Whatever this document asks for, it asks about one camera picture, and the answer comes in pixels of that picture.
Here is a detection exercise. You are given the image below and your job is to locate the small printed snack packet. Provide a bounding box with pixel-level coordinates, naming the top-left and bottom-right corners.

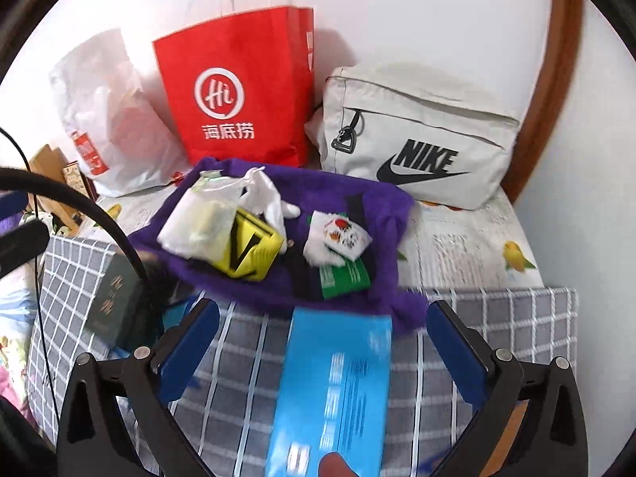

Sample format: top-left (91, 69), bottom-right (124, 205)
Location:
top-left (320, 214), bottom-right (373, 262)

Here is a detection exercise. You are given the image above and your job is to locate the white Miniso plastic bag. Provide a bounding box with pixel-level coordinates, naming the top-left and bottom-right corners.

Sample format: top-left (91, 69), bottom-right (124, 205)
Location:
top-left (52, 29), bottom-right (191, 197)

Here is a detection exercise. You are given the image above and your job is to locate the yellow black pouch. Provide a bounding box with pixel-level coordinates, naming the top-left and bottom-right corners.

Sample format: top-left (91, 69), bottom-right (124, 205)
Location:
top-left (211, 208), bottom-right (283, 282)

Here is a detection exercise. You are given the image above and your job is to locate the green packet with strip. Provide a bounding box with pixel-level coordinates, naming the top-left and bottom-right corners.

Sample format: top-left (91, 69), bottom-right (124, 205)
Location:
top-left (303, 211), bottom-right (371, 299)

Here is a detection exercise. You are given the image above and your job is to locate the person's right hand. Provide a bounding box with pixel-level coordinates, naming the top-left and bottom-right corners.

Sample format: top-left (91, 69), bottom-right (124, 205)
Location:
top-left (318, 452), bottom-right (358, 477)

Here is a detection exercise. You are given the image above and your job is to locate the white cotton glove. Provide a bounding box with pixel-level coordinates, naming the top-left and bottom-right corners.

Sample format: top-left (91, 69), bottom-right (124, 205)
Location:
top-left (238, 167), bottom-right (301, 254)

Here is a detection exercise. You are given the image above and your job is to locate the red Haidilao paper bag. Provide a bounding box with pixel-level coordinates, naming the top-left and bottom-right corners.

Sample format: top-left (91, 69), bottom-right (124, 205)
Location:
top-left (153, 0), bottom-right (314, 167)

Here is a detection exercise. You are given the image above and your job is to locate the beige Nike bag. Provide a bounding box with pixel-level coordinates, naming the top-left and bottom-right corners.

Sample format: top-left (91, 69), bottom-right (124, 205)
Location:
top-left (305, 62), bottom-right (521, 210)

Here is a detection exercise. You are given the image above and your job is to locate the purple fluffy towel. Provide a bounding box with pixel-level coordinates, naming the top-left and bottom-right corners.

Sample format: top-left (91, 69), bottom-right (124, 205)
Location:
top-left (129, 157), bottom-right (428, 334)

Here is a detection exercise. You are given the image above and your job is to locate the brown patterned box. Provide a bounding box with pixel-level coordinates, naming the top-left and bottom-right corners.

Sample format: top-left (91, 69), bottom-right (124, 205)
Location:
top-left (29, 144), bottom-right (95, 237)

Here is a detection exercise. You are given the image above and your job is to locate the blue tissue box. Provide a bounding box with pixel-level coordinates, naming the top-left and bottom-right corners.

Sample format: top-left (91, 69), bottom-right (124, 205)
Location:
top-left (265, 308), bottom-right (392, 476)

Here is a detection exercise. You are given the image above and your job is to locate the grey checked bed cover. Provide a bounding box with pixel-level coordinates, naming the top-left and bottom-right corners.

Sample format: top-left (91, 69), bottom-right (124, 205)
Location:
top-left (27, 237), bottom-right (579, 476)

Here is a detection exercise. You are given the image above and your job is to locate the black cable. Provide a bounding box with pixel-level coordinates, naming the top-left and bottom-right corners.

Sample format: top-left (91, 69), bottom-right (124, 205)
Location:
top-left (0, 166), bottom-right (155, 309)

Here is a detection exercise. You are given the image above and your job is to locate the white mesh bag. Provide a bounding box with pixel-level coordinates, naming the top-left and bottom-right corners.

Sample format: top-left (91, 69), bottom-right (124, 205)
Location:
top-left (157, 171), bottom-right (245, 263)

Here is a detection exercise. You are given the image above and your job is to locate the brown wooden door frame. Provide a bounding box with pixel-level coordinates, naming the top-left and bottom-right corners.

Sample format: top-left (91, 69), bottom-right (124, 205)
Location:
top-left (502, 0), bottom-right (583, 202)

